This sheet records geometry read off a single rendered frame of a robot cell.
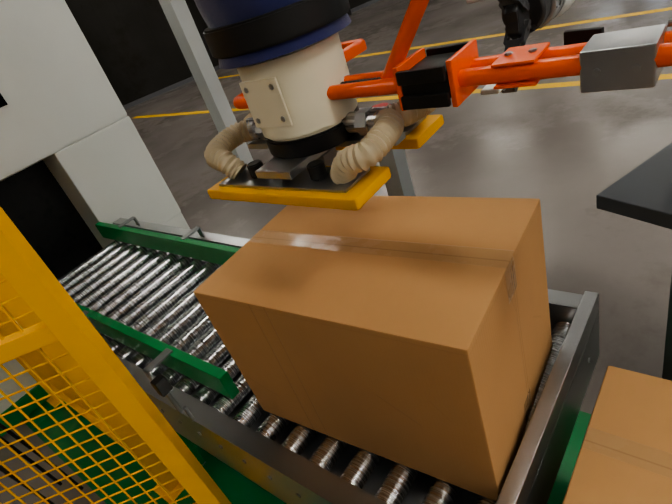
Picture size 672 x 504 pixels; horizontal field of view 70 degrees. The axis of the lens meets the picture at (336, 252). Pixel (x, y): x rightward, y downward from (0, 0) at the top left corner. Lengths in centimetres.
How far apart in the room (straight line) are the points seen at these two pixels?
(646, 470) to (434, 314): 50
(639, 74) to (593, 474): 71
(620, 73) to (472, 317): 36
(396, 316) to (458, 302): 10
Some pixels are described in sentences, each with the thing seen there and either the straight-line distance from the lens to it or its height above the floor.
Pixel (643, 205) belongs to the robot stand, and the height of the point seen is 75.
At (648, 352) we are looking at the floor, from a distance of 199.
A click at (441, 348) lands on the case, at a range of 71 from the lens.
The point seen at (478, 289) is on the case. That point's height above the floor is 95.
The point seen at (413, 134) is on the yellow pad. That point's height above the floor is 116.
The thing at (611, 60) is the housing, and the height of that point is 127.
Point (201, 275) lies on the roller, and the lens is 199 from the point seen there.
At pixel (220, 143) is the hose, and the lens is 92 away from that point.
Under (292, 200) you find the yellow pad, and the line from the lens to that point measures 75.
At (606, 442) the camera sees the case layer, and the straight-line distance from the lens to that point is 109.
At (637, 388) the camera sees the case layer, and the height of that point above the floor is 54.
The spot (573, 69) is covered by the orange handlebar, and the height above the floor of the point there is 126.
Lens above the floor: 145
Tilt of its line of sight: 31 degrees down
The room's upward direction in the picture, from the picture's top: 20 degrees counter-clockwise
